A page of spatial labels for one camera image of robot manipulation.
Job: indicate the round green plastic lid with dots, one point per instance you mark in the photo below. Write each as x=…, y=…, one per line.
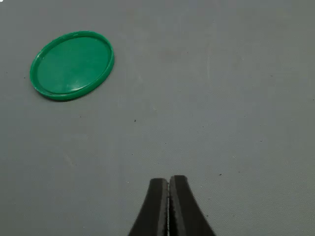
x=71, y=66

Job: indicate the dark grey table mat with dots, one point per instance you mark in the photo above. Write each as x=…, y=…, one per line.
x=197, y=98

